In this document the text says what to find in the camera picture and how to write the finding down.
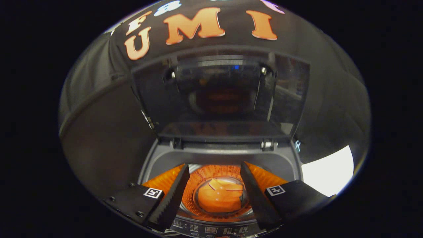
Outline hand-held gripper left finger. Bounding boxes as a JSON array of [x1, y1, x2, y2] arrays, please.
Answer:
[[104, 164, 191, 232]]

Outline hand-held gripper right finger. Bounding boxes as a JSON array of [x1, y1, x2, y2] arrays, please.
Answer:
[[240, 161, 331, 231]]

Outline yellow polo shirt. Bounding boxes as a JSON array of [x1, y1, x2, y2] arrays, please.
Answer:
[[197, 178, 245, 213]]

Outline dark grey washing machine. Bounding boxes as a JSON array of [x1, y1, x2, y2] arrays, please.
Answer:
[[137, 136, 303, 238]]

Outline washing machine glass lid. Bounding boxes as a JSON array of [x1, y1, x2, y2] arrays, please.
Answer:
[[131, 50, 311, 142]]

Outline white board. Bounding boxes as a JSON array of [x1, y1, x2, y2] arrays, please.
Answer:
[[301, 145, 354, 197]]

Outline black backdrop cloth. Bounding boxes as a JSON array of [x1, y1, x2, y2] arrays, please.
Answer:
[[59, 0, 371, 199]]

